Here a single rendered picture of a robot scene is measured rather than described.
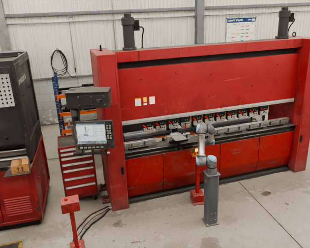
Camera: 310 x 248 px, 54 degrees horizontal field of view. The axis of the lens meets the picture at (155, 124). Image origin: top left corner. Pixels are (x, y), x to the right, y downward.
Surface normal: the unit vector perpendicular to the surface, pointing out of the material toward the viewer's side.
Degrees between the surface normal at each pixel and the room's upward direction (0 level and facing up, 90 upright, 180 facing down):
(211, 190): 90
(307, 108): 90
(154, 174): 90
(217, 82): 90
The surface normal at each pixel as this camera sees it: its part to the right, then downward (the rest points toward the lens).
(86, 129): -0.01, 0.34
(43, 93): 0.22, 0.32
